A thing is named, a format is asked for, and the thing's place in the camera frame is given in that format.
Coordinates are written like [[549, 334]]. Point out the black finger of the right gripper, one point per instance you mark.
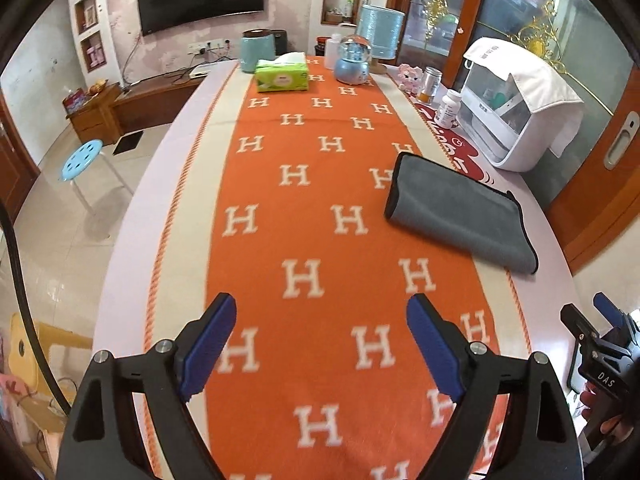
[[577, 324]]

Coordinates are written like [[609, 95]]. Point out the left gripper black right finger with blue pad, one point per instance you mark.
[[538, 438]]

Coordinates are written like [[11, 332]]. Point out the finger of the right gripper with blue tip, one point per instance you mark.
[[616, 317]]

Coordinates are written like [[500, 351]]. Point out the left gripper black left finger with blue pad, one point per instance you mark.
[[102, 438]]

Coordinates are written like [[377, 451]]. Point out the grey microfibre towel black trim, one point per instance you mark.
[[439, 203]]

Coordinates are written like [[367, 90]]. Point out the person's hand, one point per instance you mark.
[[605, 419]]

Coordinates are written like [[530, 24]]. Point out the wooden framed glass door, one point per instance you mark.
[[590, 193]]

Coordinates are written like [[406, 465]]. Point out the white towel on box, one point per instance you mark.
[[556, 108]]

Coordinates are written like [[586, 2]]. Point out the white clear-lid storage box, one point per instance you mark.
[[495, 117]]

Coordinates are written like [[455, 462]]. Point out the white pill bottle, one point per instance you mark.
[[447, 112]]

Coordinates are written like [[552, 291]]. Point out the light blue plastic stool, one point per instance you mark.
[[79, 161]]

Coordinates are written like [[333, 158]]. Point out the silver metal can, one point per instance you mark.
[[430, 84]]

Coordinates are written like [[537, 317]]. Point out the orange H-pattern table runner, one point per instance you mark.
[[280, 203]]

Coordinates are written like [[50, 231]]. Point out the pink cartoon figurine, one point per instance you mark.
[[409, 78]]

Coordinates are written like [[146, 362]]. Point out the wooden tv cabinet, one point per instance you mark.
[[116, 111]]

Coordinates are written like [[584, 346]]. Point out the blue snow globe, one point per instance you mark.
[[353, 58]]

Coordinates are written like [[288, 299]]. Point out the light blue table lamp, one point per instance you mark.
[[381, 27]]

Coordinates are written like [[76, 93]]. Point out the white plastic bottle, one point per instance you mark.
[[332, 50]]

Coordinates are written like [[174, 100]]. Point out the green tissue pack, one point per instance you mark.
[[288, 72]]

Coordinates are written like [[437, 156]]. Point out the teal kettle with dark lid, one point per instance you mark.
[[256, 44]]

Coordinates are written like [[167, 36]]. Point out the black appliance behind table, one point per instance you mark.
[[280, 39]]

